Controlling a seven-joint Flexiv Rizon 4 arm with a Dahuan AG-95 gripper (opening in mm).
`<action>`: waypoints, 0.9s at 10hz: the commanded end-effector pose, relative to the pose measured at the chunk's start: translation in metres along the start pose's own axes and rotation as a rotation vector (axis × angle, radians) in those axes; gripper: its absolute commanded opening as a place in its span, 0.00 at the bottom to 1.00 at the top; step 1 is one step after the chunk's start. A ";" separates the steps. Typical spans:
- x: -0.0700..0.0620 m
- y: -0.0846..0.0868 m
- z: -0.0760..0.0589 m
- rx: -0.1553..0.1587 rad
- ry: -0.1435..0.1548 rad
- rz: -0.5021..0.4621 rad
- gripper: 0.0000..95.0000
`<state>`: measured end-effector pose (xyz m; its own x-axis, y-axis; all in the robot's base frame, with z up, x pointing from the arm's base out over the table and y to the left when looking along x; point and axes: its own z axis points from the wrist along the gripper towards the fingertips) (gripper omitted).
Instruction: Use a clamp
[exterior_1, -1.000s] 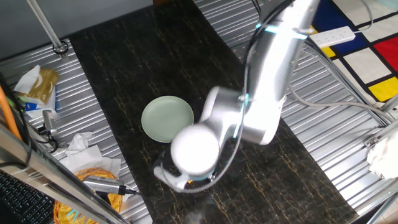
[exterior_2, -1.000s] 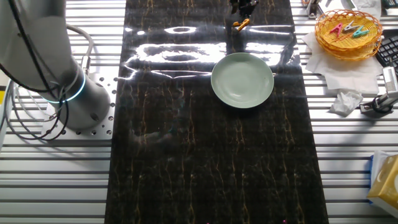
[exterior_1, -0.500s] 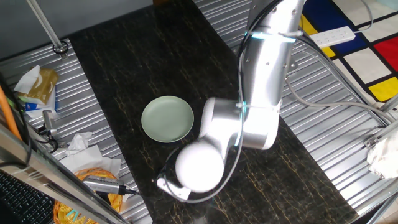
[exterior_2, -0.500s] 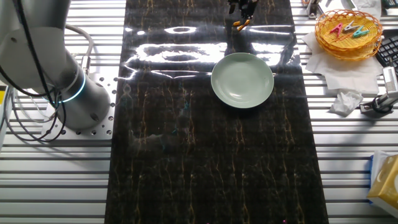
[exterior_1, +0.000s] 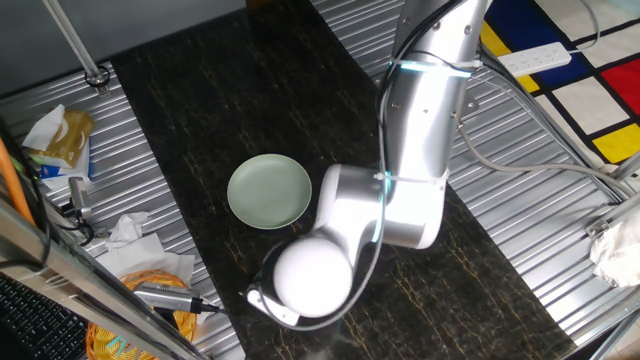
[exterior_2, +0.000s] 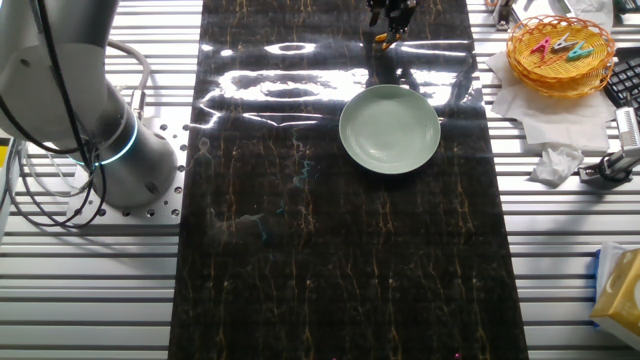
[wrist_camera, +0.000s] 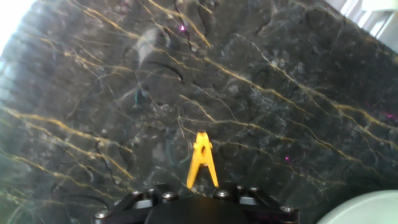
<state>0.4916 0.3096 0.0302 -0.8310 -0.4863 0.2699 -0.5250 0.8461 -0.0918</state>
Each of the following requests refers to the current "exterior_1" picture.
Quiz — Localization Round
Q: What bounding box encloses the thick grey base cable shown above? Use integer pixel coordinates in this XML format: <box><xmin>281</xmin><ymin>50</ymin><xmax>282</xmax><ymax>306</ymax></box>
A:
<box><xmin>452</xmin><ymin>112</ymin><xmax>636</xmax><ymax>199</ymax></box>

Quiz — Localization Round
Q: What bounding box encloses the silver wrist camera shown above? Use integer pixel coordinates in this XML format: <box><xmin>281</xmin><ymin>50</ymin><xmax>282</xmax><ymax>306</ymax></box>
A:
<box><xmin>246</xmin><ymin>287</ymin><xmax>301</xmax><ymax>327</ymax></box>

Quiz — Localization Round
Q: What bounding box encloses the aluminium frame rail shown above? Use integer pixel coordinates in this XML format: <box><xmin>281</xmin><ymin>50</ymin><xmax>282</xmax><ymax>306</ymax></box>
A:
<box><xmin>583</xmin><ymin>149</ymin><xmax>640</xmax><ymax>240</ymax></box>
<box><xmin>587</xmin><ymin>309</ymin><xmax>640</xmax><ymax>360</ymax></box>

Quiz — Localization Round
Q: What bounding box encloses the white crumpled cloth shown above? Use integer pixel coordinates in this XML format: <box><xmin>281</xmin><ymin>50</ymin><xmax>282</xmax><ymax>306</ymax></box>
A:
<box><xmin>588</xmin><ymin>209</ymin><xmax>640</xmax><ymax>289</ymax></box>

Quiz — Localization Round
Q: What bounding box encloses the black keyboard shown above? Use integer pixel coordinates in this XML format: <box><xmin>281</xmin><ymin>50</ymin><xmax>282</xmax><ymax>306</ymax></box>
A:
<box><xmin>0</xmin><ymin>272</ymin><xmax>91</xmax><ymax>360</ymax></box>

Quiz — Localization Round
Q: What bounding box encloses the aluminium pole with base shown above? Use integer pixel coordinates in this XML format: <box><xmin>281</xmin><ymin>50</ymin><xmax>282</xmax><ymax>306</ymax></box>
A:
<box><xmin>42</xmin><ymin>0</ymin><xmax>112</xmax><ymax>97</ymax></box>

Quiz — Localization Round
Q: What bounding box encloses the silver camera with black plug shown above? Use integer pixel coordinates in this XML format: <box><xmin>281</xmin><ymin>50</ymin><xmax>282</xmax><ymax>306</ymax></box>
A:
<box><xmin>132</xmin><ymin>280</ymin><xmax>231</xmax><ymax>317</ymax></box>

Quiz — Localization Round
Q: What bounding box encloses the crumpled white tissue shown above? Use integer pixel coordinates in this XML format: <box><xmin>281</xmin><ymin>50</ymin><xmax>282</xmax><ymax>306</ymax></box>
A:
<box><xmin>104</xmin><ymin>211</ymin><xmax>150</xmax><ymax>251</ymax></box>

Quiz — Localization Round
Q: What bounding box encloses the pale green round plate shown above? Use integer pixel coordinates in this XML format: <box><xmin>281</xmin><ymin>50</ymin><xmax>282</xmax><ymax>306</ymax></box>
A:
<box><xmin>226</xmin><ymin>153</ymin><xmax>313</xmax><ymax>231</ymax></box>

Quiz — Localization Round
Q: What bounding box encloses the white power strip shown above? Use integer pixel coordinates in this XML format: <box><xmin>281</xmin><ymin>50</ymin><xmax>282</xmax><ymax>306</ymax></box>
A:
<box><xmin>497</xmin><ymin>41</ymin><xmax>574</xmax><ymax>79</ymax></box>

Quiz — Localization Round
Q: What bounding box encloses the yellow wicker basket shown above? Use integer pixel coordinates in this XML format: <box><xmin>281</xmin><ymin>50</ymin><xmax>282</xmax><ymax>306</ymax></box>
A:
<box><xmin>84</xmin><ymin>269</ymin><xmax>199</xmax><ymax>360</ymax></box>

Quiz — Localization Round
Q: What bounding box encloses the wide aluminium frame bar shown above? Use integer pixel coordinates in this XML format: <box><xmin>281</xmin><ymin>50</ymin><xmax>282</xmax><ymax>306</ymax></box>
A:
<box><xmin>0</xmin><ymin>197</ymin><xmax>211</xmax><ymax>360</ymax></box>

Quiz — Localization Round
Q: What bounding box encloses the black gold-veined marble mat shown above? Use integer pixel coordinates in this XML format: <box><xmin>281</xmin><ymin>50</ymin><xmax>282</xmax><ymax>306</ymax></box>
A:
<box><xmin>109</xmin><ymin>0</ymin><xmax>579</xmax><ymax>360</ymax></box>

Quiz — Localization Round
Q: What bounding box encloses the grey power strip cable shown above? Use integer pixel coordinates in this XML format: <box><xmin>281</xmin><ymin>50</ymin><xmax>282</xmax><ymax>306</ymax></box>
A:
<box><xmin>567</xmin><ymin>0</ymin><xmax>601</xmax><ymax>55</ymax></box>

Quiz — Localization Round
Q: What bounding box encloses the orange tube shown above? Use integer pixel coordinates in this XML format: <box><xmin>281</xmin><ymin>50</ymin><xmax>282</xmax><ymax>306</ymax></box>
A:
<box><xmin>0</xmin><ymin>137</ymin><xmax>36</xmax><ymax>226</ymax></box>

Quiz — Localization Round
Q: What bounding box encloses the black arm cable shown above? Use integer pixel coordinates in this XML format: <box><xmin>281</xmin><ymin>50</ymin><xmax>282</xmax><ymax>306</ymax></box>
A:
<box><xmin>375</xmin><ymin>0</ymin><xmax>481</xmax><ymax>171</ymax></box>

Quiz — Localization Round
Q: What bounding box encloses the flat white paper towel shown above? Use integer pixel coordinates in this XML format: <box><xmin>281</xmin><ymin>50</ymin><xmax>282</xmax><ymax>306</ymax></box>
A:
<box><xmin>94</xmin><ymin>232</ymin><xmax>197</xmax><ymax>289</ymax></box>

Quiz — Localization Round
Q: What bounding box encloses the white blue tissue pack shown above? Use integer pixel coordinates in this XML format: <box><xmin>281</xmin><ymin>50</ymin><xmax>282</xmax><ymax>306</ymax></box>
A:
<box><xmin>29</xmin><ymin>142</ymin><xmax>94</xmax><ymax>191</ymax></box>

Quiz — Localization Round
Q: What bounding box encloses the yellow tissue box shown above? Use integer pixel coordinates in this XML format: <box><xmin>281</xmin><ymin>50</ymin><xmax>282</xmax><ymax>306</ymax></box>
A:
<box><xmin>22</xmin><ymin>103</ymin><xmax>96</xmax><ymax>169</ymax></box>

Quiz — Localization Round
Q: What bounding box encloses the colourful squares floor mat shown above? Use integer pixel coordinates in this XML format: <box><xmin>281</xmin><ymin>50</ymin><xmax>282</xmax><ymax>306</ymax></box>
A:
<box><xmin>474</xmin><ymin>0</ymin><xmax>640</xmax><ymax>166</ymax></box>

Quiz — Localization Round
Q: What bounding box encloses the small silver camera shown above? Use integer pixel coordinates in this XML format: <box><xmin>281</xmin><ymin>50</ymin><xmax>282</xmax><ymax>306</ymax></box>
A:
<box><xmin>68</xmin><ymin>176</ymin><xmax>94</xmax><ymax>221</ymax></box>

